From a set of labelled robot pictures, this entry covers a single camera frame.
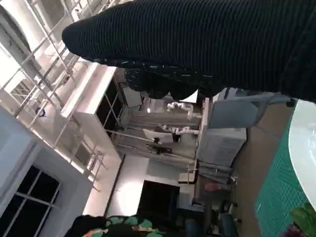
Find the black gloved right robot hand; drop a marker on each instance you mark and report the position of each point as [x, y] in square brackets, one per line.
[197, 44]

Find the toy red grapes with leaves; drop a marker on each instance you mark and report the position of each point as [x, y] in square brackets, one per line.
[303, 217]

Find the white square plate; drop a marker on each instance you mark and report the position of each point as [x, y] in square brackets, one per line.
[303, 148]

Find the bright white monitor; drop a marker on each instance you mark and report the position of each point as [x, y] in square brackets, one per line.
[191, 98]

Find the grey chair on castors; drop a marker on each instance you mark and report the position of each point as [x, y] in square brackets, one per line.
[229, 113]

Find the grey desk monitor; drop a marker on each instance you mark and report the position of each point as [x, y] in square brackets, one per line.
[132, 97]

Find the white desk monitor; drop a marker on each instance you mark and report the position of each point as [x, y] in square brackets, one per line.
[158, 135]

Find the small white mesh cabinet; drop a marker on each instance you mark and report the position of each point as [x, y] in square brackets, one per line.
[219, 148]

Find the ceiling air vent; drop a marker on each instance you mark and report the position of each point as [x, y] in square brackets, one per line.
[54, 12]

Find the large black screen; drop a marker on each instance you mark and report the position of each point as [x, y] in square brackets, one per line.
[160, 200]

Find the black castor chair base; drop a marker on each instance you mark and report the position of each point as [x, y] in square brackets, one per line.
[227, 207]

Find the green cutting mat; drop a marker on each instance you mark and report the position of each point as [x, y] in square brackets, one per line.
[276, 197]

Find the person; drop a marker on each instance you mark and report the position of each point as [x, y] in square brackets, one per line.
[86, 227]

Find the dark paned window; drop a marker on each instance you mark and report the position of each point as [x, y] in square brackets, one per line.
[29, 209]

